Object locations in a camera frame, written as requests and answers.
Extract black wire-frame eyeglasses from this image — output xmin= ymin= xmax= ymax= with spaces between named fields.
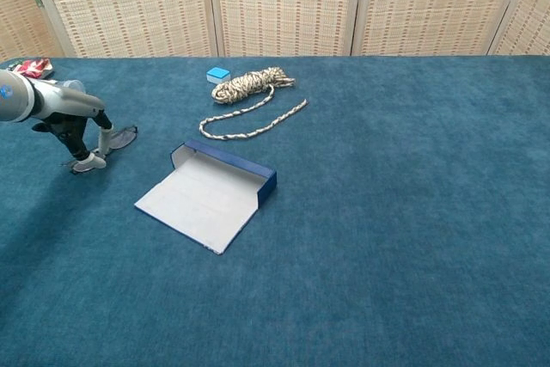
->
xmin=62 ymin=125 xmax=139 ymax=175

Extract red snack pouch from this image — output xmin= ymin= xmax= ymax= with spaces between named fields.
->
xmin=8 ymin=58 xmax=55 ymax=80

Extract small light blue cube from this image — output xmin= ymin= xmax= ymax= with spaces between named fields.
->
xmin=205 ymin=67 xmax=232 ymax=85

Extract mayonnaise squeeze bottle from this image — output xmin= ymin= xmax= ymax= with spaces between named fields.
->
xmin=40 ymin=78 xmax=86 ymax=94

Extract woven folding screen panel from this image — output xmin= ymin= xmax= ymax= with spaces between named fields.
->
xmin=16 ymin=0 xmax=224 ymax=58
xmin=205 ymin=0 xmax=366 ymax=58
xmin=351 ymin=0 xmax=538 ymax=57
xmin=489 ymin=0 xmax=550 ymax=57
xmin=0 ymin=0 xmax=65 ymax=63

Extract blue glasses case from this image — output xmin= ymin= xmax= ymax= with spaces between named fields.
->
xmin=133 ymin=138 xmax=278 ymax=255

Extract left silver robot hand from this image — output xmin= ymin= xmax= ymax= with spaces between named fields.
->
xmin=30 ymin=80 xmax=115 ymax=172

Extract beige braided rope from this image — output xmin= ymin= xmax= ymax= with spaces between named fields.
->
xmin=199 ymin=66 xmax=309 ymax=142

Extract blue table cloth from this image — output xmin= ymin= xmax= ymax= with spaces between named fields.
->
xmin=0 ymin=55 xmax=550 ymax=367

